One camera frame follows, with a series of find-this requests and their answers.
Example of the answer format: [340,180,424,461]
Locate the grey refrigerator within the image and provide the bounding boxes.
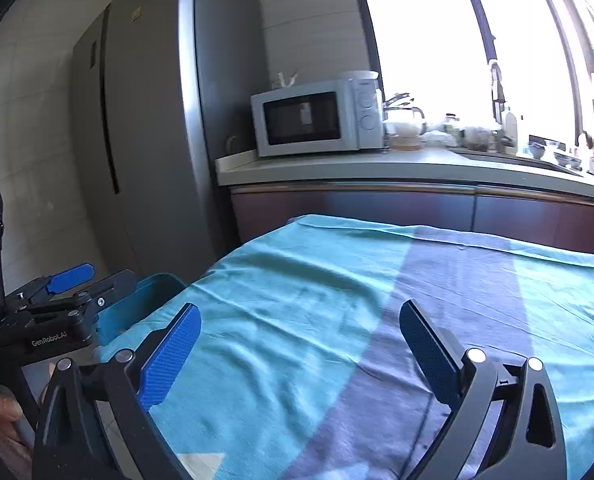
[69,0,269,283]

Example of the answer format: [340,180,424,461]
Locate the teal trash bin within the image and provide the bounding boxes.
[96,273,186,346]

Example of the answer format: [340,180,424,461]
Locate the kitchen faucet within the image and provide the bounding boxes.
[488,60,506,153]

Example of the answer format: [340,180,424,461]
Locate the person's left hand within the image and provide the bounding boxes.
[0,385,33,479]

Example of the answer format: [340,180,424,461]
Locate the white bowl on microwave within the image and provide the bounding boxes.
[339,70,379,80]

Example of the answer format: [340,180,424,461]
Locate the white soap bottle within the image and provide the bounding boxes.
[503,108,518,155]

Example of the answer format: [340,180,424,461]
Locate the dark lower kitchen cabinets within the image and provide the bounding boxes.
[230,181,594,255]

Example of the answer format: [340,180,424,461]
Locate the white microwave oven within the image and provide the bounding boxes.
[250,76,385,157]

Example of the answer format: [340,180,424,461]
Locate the glass jar on counter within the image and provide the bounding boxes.
[443,113,462,145]

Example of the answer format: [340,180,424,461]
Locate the glass kettle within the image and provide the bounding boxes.
[384,92,426,151]

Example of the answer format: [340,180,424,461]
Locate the teal grey tablecloth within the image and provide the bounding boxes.
[94,212,594,480]

